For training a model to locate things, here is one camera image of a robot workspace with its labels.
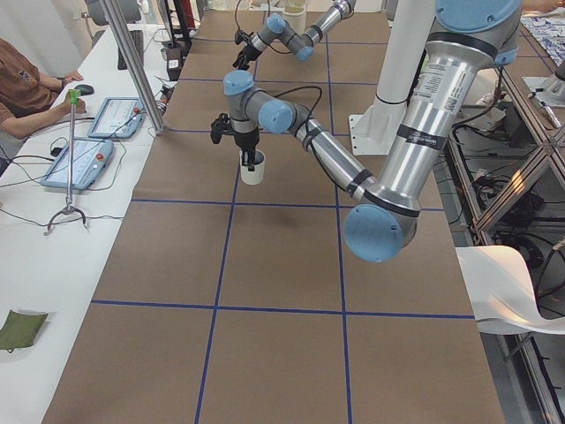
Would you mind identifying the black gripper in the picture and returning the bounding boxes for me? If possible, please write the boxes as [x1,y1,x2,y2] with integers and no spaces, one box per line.
[233,44,261,71]
[234,129,260,171]

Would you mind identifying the white mug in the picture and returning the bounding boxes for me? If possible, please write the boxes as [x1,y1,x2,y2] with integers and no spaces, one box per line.
[239,149,266,186]

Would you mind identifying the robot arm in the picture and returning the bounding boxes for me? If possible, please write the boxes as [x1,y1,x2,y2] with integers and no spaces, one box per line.
[232,0,356,70]
[210,1,522,262]

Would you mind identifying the person hand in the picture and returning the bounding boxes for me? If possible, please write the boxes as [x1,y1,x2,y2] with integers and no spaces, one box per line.
[66,98,87,114]

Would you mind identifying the cream plastic bin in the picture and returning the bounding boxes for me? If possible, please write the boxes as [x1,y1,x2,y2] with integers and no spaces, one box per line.
[280,0,307,34]

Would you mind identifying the black keyboard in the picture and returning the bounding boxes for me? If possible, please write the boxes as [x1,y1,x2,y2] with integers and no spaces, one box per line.
[116,28,146,71]

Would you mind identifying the upper teach pendant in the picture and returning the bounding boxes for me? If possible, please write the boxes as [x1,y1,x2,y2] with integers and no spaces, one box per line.
[87,97,145,139]

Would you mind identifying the teach pendant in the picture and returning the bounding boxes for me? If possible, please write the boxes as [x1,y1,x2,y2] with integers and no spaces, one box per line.
[87,97,145,139]
[40,138,114,191]

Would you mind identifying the lower teach pendant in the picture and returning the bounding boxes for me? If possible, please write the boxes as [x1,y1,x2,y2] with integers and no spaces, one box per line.
[40,138,114,191]

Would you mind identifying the black computer mouse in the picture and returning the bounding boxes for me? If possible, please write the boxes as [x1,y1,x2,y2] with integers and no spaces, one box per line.
[74,84,94,95]

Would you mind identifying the person in brown shirt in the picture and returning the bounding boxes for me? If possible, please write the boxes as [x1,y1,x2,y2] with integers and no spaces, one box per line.
[1,40,84,140]

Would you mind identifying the green cloth pouch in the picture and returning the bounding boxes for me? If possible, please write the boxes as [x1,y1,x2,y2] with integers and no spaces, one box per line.
[1,310,49,352]

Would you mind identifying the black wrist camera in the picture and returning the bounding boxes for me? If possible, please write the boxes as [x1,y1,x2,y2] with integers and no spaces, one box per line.
[210,113,233,145]
[234,28,250,45]

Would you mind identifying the white central pedestal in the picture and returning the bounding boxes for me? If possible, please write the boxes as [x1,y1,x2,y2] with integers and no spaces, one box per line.
[350,0,435,155]

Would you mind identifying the aluminium frame post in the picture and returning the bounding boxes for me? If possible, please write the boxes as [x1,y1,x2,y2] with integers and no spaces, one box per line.
[101,0,165,135]

